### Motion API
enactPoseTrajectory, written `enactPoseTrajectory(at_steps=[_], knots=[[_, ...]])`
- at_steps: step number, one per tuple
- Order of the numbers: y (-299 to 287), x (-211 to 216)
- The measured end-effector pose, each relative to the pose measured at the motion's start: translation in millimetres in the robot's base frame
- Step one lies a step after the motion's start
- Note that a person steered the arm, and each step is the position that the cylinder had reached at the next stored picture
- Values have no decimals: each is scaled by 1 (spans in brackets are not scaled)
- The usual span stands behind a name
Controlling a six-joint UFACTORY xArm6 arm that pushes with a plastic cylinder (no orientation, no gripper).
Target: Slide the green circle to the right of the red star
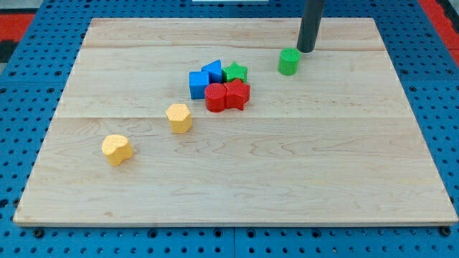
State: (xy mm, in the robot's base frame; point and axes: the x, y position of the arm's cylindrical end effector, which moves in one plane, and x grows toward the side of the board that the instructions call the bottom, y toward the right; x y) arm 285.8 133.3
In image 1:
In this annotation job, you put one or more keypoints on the yellow hexagon block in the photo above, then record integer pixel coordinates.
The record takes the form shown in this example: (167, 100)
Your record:
(179, 117)

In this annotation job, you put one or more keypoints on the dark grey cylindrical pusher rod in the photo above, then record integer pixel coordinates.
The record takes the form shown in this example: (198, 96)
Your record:
(310, 23)

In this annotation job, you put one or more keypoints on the light wooden board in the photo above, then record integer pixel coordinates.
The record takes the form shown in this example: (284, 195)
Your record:
(335, 144)

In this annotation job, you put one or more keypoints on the yellow heart block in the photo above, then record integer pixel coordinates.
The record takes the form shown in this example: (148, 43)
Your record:
(116, 148)

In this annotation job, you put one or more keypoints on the red cylinder block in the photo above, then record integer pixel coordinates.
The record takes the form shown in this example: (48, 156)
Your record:
(215, 97)

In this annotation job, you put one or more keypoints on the green cylinder block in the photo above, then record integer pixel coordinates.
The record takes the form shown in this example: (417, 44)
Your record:
(288, 61)

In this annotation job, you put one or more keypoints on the blue triangle block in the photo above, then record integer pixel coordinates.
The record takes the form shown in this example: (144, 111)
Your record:
(214, 69)

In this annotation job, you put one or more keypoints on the green star block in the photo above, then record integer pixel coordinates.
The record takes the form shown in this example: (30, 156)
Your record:
(233, 72)

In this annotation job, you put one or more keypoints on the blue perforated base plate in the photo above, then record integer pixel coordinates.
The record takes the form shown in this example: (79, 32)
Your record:
(421, 43)

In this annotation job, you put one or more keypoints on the blue cube block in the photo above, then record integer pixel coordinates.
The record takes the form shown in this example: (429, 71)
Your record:
(198, 81)

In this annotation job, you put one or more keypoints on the red star block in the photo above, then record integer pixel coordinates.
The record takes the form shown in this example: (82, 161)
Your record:
(238, 94)

